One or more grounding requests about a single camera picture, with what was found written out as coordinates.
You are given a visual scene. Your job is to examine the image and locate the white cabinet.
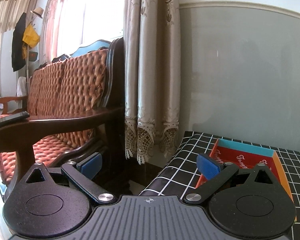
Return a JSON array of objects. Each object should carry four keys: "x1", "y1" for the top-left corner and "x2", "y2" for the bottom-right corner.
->
[{"x1": 0, "y1": 30, "x2": 18, "y2": 98}]

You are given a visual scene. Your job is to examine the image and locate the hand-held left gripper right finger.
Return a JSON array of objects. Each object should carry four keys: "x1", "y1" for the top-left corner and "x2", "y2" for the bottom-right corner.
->
[{"x1": 184, "y1": 154, "x2": 282, "y2": 205}]

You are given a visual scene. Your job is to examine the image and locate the red cardboard box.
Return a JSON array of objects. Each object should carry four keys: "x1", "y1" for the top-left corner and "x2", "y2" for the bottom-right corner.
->
[{"x1": 195, "y1": 138, "x2": 295, "y2": 203}]

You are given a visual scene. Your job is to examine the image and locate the coat rack with clothes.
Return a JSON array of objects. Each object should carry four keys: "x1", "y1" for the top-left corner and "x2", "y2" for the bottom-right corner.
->
[{"x1": 0, "y1": 0, "x2": 42, "y2": 93}]

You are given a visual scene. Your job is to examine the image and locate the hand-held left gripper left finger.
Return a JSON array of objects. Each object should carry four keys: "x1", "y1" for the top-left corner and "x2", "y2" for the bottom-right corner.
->
[{"x1": 19, "y1": 152, "x2": 116, "y2": 205}]

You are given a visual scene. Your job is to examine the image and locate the wooden sofa with woven cushions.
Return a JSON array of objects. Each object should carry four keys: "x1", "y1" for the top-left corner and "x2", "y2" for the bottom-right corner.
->
[{"x1": 0, "y1": 38, "x2": 130, "y2": 205}]

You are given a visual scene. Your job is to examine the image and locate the black coat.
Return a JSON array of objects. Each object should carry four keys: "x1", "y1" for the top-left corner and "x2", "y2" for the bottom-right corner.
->
[{"x1": 11, "y1": 12, "x2": 28, "y2": 72}]

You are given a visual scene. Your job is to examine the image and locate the wooden armchair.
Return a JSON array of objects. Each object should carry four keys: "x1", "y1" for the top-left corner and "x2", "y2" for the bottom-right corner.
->
[{"x1": 0, "y1": 95, "x2": 27, "y2": 115}]

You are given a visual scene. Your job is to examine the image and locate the black smartphone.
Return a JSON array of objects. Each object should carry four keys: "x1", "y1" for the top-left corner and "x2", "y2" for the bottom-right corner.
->
[{"x1": 0, "y1": 111, "x2": 30, "y2": 130}]

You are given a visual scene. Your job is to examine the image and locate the beige lace-trimmed curtain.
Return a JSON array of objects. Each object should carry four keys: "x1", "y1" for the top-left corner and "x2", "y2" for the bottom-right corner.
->
[{"x1": 123, "y1": 0, "x2": 182, "y2": 165}]

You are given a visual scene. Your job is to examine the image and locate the black checkered tablecloth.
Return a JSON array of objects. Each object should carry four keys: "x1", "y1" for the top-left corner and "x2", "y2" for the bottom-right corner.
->
[{"x1": 139, "y1": 131, "x2": 300, "y2": 240}]

